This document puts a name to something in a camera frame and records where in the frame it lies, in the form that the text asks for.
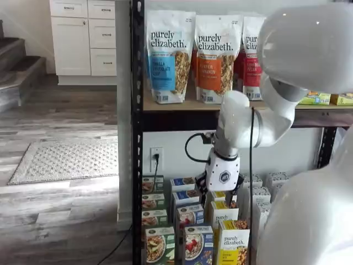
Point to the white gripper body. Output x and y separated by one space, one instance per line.
223 174

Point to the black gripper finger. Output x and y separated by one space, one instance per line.
231 200
202 187

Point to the blue white cereal box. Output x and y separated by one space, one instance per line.
190 216
186 196
198 245
182 182

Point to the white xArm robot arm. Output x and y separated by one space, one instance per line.
303 49

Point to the yellow white granola box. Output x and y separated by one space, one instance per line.
234 243
218 196
224 211

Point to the white patterned box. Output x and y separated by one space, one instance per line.
277 191
260 194
277 178
255 180
264 212

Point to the green cereal box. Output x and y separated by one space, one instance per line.
151 184
153 201
154 218
160 245

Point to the wooden shelf board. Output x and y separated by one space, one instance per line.
179 106

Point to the green Bobo's snack box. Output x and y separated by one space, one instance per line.
315 98

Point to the yellow Bobo's snack box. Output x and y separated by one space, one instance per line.
342 100

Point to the orange label granola bag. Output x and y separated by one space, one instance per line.
209 71
194 71

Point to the red label granola bag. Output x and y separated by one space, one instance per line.
252 69
238 71

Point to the blue label granola bag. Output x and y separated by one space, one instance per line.
147 55
165 69

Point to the grey patterned rug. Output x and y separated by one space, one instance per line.
69 163

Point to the white kitchen cabinet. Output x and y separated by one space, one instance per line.
71 44

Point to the grey wooden stairs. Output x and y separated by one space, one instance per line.
16 71

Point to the white wall outlet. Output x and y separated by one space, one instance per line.
160 153

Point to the black metal shelf frame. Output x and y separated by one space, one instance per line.
137 138

